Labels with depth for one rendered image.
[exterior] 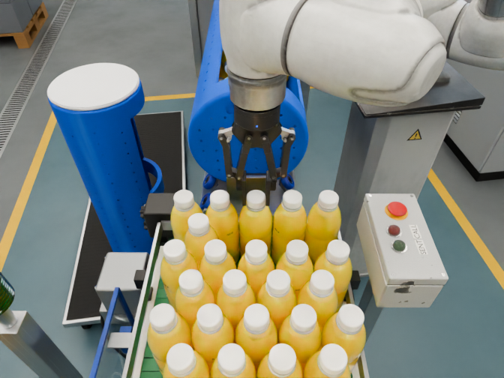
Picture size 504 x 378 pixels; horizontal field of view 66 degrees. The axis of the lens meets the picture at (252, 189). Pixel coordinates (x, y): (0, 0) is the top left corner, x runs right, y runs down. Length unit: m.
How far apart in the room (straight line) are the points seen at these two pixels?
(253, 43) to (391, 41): 0.17
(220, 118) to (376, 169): 0.76
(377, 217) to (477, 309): 1.42
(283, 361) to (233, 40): 0.44
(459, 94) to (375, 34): 0.93
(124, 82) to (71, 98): 0.16
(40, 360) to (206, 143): 0.53
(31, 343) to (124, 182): 0.78
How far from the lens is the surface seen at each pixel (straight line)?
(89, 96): 1.29
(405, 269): 0.72
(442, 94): 1.35
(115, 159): 1.34
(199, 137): 0.91
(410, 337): 1.95
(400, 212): 0.79
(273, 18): 0.50
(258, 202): 0.76
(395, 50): 0.45
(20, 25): 4.42
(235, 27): 0.53
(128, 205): 1.49
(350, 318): 0.64
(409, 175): 1.56
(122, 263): 1.02
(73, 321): 1.84
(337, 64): 0.46
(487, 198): 2.69
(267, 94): 0.58
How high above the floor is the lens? 1.66
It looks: 45 degrees down
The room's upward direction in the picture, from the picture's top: straight up
